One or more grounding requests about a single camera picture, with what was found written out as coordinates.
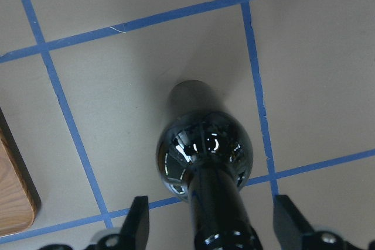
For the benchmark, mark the dark wine bottle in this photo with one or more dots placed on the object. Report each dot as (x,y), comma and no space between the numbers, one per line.
(205,158)

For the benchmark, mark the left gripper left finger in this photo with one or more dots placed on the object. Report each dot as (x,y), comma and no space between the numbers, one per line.
(134,232)

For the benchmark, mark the wooden tray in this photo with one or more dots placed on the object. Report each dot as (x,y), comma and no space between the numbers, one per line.
(20,202)

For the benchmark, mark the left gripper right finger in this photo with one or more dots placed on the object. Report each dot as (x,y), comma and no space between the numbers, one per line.
(290,225)

